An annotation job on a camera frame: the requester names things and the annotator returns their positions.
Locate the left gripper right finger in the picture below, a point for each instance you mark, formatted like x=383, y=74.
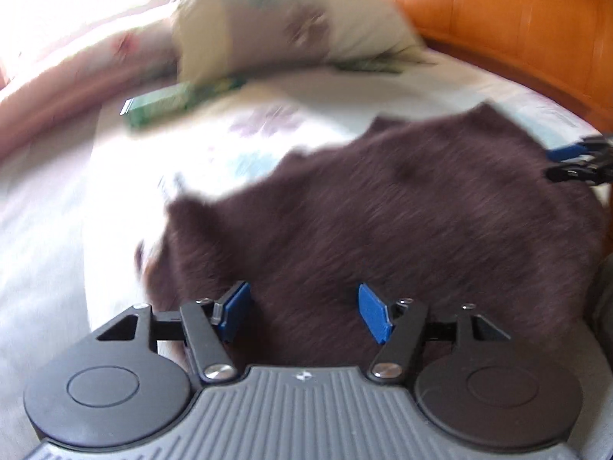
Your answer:
x=398, y=328

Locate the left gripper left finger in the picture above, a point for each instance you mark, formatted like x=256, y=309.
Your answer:
x=209, y=325

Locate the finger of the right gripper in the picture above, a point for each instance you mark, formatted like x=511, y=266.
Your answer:
x=589, y=174
x=567, y=152

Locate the dark brown fuzzy garment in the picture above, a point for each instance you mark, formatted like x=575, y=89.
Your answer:
x=445, y=211

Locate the orange wooden headboard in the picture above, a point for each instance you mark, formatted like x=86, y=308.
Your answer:
x=563, y=48

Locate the pastel patchwork bed sheet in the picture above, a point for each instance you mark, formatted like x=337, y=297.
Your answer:
x=76, y=202

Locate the green white tube box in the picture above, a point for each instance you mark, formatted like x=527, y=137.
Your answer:
x=144, y=110

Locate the pink floral folded quilt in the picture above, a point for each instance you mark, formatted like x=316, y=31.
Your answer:
x=86, y=72

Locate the floral patchwork pillow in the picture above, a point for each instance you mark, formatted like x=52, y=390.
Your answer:
x=218, y=38

